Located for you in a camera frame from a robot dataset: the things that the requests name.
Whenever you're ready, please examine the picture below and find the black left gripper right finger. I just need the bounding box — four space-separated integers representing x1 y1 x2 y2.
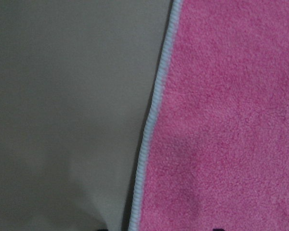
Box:
212 228 225 231

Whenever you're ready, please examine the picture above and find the pink towel with white edge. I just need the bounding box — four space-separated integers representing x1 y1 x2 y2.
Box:
128 0 289 231

